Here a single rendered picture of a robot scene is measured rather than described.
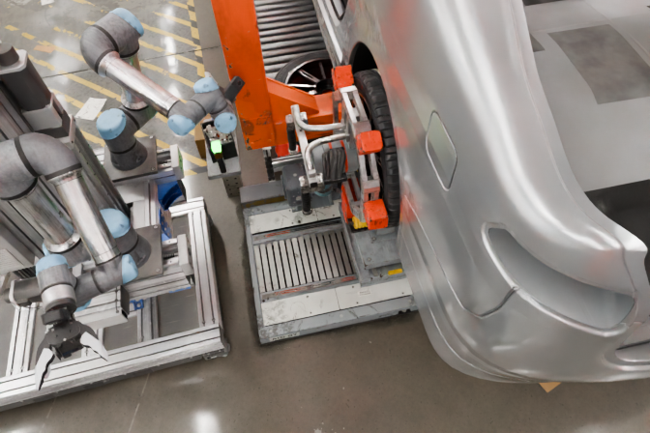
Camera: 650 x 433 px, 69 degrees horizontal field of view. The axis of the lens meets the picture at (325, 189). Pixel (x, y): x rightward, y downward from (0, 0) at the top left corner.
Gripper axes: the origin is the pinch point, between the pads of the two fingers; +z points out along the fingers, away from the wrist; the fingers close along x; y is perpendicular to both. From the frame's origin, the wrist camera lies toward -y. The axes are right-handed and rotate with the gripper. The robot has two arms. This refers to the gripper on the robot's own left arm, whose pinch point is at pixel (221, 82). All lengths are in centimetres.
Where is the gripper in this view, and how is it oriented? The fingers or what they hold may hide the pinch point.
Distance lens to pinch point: 201.4
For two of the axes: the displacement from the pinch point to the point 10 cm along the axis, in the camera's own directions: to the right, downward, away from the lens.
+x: 6.3, 5.2, 5.8
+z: -2.7, -5.6, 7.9
